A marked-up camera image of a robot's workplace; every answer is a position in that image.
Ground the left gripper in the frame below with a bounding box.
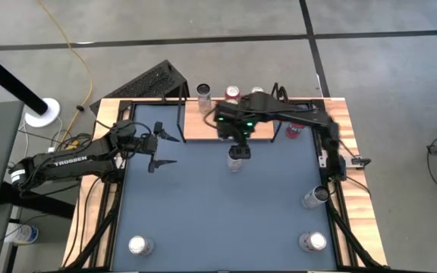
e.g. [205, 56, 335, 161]
[138, 121, 181, 174]

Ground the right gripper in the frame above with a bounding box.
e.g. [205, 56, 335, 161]
[214, 101, 259, 160]

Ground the white Celsius slim can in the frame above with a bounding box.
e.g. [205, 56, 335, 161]
[227, 146, 250, 174]
[300, 185, 332, 209]
[196, 83, 212, 115]

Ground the red Fanta soda can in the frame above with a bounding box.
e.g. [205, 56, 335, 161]
[285, 121, 306, 140]
[224, 85, 241, 105]

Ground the black perforated computer case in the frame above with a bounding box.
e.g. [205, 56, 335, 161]
[89, 59, 190, 115]

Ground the grey-blue table mat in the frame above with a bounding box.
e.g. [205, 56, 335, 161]
[111, 104, 338, 272]

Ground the black metal beam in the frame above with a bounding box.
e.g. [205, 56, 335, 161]
[0, 184, 76, 220]

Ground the white and blue container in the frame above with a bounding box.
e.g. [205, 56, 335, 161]
[4, 223, 39, 246]

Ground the black pole with white base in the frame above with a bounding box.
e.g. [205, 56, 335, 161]
[0, 44, 61, 128]

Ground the wooden shelf with black frame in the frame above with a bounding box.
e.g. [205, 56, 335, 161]
[175, 82, 290, 144]

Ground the black metal table frame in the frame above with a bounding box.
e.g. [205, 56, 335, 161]
[61, 98, 388, 273]

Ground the yellow cable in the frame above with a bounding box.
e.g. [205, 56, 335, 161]
[36, 0, 93, 152]

